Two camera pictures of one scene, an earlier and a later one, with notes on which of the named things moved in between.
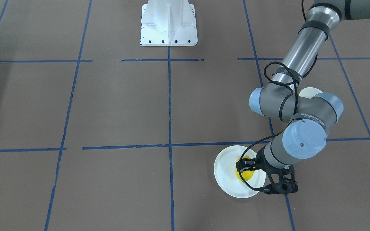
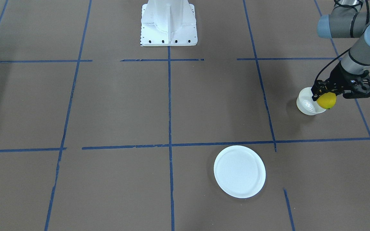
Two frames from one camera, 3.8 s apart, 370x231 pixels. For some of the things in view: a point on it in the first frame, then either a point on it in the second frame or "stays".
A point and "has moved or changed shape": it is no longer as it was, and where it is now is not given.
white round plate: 225,172 stays
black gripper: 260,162 -> 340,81
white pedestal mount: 168,23 stays
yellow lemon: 247,175 has moved or changed shape
